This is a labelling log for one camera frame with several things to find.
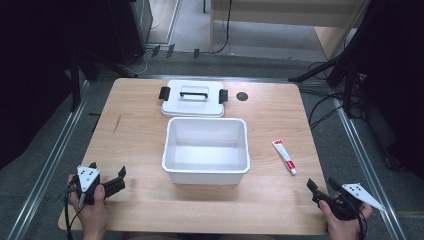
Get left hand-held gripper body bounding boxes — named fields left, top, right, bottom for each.
left=71, top=164, right=108, bottom=209

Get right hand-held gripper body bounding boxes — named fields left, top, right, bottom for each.
left=319, top=182, right=387, bottom=222

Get white and red tube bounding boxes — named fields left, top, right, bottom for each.
left=271, top=138, right=298, bottom=177

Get white plastic storage box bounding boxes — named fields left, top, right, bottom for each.
left=161, top=116, right=251, bottom=186

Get white lid with black handle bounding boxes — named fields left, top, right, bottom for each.
left=158, top=79, right=230, bottom=119

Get person's right hand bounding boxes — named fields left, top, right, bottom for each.
left=318, top=198, right=374, bottom=236

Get person's left hand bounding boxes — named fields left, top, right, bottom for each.
left=66, top=174, right=110, bottom=234

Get black metal stand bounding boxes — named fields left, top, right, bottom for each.
left=67, top=49, right=134, bottom=113
left=287, top=0, right=384, bottom=119

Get black cabinet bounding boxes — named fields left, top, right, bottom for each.
left=105, top=0, right=155, bottom=67

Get light wooden furniture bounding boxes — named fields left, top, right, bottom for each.
left=209, top=0, right=372, bottom=62

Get right hand-held gripper cable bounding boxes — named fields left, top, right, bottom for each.
left=352, top=199, right=369, bottom=240

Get hand-held gripper cable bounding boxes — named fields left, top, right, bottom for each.
left=352, top=199, right=369, bottom=240
left=63, top=185, right=87, bottom=240

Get metal floor rail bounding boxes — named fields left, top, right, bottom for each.
left=5, top=79, right=92, bottom=240
left=331, top=94, right=408, bottom=240

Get left hand-held gripper cable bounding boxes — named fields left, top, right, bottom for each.
left=63, top=185, right=87, bottom=240

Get black floor cables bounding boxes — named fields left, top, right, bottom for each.
left=307, top=61, right=368, bottom=131

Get white floor cable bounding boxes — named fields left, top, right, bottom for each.
left=121, top=46, right=158, bottom=77

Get hanging black cable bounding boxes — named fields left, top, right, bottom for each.
left=213, top=0, right=234, bottom=55

